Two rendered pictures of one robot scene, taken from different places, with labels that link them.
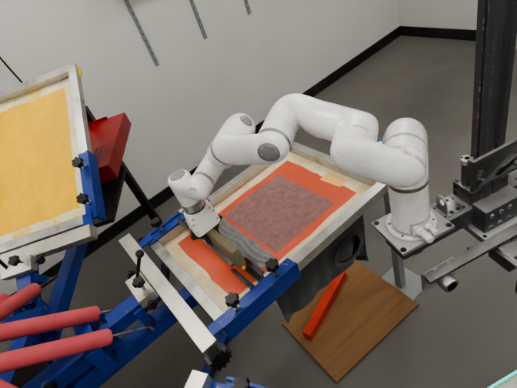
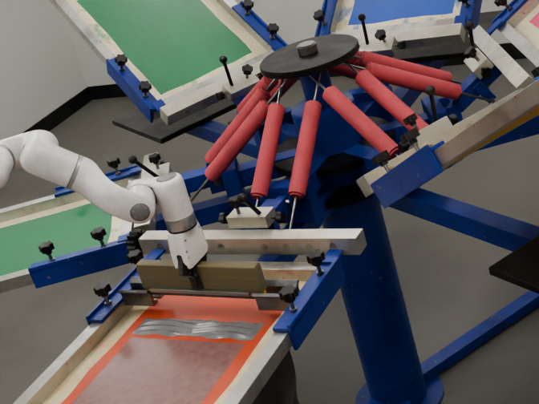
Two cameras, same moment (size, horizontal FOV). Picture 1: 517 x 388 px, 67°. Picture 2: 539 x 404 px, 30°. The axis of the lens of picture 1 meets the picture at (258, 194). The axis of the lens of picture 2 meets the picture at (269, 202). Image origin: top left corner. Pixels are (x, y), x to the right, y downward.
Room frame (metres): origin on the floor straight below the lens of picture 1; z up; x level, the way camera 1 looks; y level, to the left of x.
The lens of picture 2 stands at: (3.06, -0.79, 2.21)
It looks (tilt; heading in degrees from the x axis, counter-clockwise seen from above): 24 degrees down; 148
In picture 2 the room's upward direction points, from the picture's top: 17 degrees counter-clockwise
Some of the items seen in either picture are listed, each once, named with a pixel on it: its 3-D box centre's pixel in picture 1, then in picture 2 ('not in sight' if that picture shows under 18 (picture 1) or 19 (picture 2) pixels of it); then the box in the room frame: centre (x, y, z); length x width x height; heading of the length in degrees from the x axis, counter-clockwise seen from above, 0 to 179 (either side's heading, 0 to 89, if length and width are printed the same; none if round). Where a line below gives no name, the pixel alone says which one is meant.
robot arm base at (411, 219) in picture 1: (413, 206); not in sight; (0.67, -0.35, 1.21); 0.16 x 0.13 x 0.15; 7
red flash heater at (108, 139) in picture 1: (84, 155); not in sight; (2.11, 0.84, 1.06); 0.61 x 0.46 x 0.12; 175
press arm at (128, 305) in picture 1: (133, 307); (264, 220); (0.90, 0.52, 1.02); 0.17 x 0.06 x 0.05; 115
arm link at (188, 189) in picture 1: (192, 188); (156, 198); (1.01, 0.18, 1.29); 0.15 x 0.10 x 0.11; 58
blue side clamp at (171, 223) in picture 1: (180, 222); (310, 300); (1.28, 0.35, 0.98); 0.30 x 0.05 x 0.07; 115
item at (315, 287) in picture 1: (318, 262); not in sight; (0.99, -0.11, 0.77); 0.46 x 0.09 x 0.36; 115
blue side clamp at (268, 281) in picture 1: (260, 296); (127, 295); (0.78, 0.12, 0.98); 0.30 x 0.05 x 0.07; 115
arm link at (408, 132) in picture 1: (405, 156); not in sight; (0.67, -0.34, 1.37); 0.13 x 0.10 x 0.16; 148
